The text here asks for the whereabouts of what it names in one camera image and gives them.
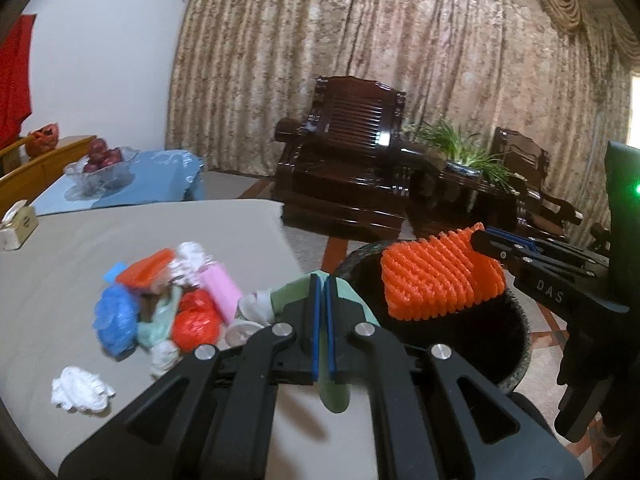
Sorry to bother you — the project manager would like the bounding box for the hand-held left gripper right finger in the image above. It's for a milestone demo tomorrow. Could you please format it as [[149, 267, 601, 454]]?
[[324, 276, 586, 480]]

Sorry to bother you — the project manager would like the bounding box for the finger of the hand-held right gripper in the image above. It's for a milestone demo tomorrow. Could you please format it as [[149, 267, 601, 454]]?
[[485, 225, 613, 278], [469, 229, 631, 321]]

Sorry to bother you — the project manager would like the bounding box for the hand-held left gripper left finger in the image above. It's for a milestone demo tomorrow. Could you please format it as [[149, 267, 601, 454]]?
[[59, 275, 321, 480]]

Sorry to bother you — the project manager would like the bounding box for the light green plastic wrapper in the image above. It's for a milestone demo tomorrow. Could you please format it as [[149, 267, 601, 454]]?
[[270, 270, 381, 415]]

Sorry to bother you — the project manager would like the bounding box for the trash bin with black bag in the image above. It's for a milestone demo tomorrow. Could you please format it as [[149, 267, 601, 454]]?
[[332, 240, 532, 395]]

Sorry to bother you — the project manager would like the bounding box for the orange foam fruit net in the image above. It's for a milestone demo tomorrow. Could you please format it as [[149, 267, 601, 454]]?
[[380, 225, 507, 322]]

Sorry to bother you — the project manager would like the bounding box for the large white tissue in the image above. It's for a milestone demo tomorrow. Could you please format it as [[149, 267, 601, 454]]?
[[51, 366, 117, 415]]

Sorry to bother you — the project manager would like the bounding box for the white round plastic lid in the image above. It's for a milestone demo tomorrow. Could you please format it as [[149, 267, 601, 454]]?
[[224, 321, 263, 347], [236, 290, 275, 322]]

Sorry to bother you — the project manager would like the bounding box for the pink plastic packet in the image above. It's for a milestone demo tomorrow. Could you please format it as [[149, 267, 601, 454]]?
[[197, 262, 243, 326]]

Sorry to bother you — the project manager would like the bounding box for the dark wooden armchair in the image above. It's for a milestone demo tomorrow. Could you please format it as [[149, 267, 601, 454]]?
[[492, 127, 585, 241], [274, 76, 426, 243]]

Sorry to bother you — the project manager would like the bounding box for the red crumpled plastic bag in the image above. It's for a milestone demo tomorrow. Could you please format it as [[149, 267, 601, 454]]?
[[170, 289, 223, 353]]

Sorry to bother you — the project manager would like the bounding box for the dark wooden side table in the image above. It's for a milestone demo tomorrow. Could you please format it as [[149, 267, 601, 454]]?
[[395, 140, 521, 241]]

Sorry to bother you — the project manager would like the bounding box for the mint green plastic bag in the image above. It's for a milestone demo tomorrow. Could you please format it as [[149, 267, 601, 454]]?
[[136, 285, 183, 351]]

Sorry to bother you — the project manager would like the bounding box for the green potted plant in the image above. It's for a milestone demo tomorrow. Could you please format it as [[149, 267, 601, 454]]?
[[407, 117, 516, 193]]

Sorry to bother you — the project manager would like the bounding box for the orange plastic wrapper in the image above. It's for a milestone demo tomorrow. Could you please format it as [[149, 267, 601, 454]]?
[[116, 249, 176, 288]]

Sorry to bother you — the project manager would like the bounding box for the grey tablecloth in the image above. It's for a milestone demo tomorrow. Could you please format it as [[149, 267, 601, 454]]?
[[0, 199, 381, 480]]

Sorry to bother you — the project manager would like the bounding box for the blue plastic bag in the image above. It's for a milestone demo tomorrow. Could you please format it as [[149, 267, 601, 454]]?
[[92, 285, 141, 358]]

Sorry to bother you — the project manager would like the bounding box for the small blue wrapper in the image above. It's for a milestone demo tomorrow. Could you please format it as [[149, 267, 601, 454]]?
[[102, 261, 132, 283]]

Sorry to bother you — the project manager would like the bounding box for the blue tablecloth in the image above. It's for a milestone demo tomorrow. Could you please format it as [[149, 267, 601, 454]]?
[[31, 149, 207, 217]]

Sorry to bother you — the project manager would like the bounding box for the glass fruit bowl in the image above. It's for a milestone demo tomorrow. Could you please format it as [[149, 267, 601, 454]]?
[[62, 146, 141, 200]]

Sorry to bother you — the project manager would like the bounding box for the beige patterned curtain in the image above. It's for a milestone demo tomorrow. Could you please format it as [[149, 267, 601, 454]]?
[[165, 0, 640, 211]]

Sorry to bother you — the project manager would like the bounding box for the wooden cabinet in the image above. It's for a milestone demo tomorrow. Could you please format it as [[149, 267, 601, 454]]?
[[0, 135, 97, 216]]

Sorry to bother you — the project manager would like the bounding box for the beige tissue box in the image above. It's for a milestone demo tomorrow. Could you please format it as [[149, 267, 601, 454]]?
[[0, 200, 40, 252]]

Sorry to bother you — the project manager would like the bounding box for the red cloth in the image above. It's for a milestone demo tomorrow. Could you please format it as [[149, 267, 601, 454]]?
[[0, 14, 37, 146]]

